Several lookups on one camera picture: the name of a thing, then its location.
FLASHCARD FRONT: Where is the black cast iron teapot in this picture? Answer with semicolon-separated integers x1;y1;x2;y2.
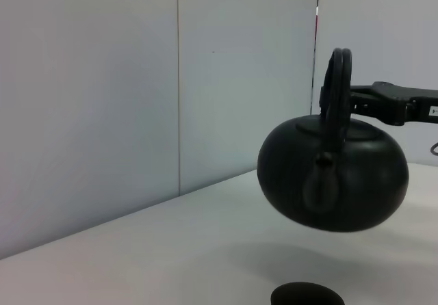
257;47;410;233

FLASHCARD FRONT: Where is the dark brown round teacup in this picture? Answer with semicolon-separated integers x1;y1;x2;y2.
270;282;345;305

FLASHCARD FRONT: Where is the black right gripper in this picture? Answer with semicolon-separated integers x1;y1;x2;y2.
348;81;438;127

